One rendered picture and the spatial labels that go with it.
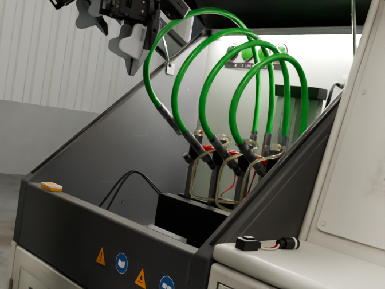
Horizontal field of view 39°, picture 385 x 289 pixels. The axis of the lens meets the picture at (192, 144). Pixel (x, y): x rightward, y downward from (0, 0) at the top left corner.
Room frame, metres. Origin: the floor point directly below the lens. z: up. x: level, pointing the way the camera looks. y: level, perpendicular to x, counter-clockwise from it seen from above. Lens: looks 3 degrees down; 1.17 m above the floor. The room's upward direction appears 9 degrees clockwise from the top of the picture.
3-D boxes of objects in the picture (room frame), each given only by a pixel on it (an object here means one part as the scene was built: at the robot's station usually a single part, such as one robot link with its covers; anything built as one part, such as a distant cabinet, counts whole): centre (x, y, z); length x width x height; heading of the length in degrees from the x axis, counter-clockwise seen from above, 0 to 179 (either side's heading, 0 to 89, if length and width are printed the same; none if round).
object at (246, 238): (0.86, -0.15, 0.99); 0.12 x 0.02 x 0.02; 124
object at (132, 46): (0.97, 0.13, 1.28); 0.06 x 0.03 x 0.09; 133
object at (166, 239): (1.12, 0.17, 0.87); 0.62 x 0.04 x 0.16; 43
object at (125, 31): (0.99, 0.15, 1.28); 0.06 x 0.03 x 0.09; 133
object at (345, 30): (1.46, -0.20, 1.43); 0.54 x 0.03 x 0.02; 43
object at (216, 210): (1.20, -0.09, 0.91); 0.34 x 0.10 x 0.15; 43
